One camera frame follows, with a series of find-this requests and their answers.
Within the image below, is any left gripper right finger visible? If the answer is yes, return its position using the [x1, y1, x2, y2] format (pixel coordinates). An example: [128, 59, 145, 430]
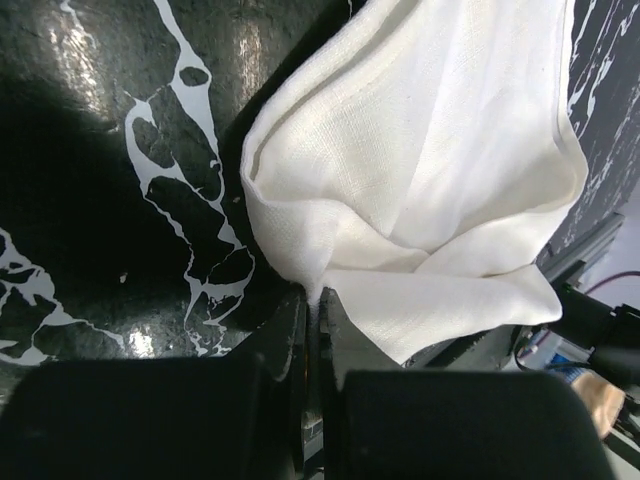
[318, 289, 614, 479]

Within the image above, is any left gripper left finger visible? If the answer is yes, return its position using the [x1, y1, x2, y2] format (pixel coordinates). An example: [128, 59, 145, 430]
[1, 288, 307, 479]

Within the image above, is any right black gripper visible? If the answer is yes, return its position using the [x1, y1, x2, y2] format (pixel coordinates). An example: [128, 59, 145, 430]
[550, 284, 640, 390]

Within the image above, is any white cloth napkin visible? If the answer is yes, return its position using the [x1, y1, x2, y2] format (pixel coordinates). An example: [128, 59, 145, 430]
[240, 1, 588, 363]

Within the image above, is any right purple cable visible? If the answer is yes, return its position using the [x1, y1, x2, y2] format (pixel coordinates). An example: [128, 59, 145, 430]
[584, 270, 640, 296]

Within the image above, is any aluminium frame rail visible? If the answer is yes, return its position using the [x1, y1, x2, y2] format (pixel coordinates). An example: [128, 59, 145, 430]
[540, 213, 625, 286]

